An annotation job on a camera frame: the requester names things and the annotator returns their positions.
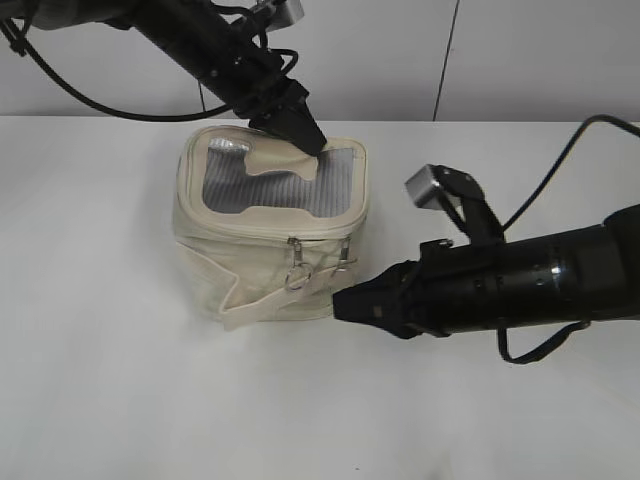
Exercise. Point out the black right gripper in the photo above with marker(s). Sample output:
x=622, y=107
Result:
x=449, y=290

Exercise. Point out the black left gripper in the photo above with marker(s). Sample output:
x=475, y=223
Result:
x=253, y=82

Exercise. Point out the metal ring zipper pull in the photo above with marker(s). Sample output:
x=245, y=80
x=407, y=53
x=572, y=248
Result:
x=300, y=271

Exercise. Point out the cream canvas zipper bag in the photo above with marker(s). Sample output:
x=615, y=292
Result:
x=239, y=196

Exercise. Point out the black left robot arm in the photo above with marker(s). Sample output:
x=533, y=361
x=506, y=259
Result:
x=172, y=26

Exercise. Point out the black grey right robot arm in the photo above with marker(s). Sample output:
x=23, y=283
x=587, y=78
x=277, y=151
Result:
x=588, y=274

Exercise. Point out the metal right zipper pull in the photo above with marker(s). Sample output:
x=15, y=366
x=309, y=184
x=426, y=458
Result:
x=345, y=260

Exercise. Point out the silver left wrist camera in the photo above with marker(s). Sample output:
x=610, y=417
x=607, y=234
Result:
x=278, y=14

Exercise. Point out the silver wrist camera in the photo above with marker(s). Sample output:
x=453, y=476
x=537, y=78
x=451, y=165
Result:
x=426, y=191
x=278, y=14

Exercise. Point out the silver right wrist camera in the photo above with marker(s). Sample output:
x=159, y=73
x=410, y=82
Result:
x=426, y=191

